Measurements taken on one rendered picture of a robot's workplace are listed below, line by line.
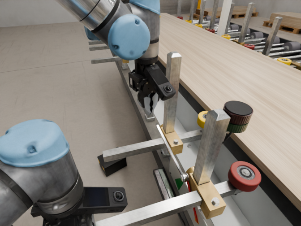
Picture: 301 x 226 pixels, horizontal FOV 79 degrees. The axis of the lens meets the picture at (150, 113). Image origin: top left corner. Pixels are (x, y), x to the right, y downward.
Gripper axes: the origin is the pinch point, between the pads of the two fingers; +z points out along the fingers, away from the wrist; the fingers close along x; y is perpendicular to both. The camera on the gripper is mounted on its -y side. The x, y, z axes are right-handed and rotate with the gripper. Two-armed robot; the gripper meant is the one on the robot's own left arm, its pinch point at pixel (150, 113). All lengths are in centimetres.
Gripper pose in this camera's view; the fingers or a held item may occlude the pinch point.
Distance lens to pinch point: 64.5
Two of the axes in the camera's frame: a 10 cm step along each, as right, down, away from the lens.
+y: -6.2, -4.7, 6.3
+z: 0.0, 8.0, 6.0
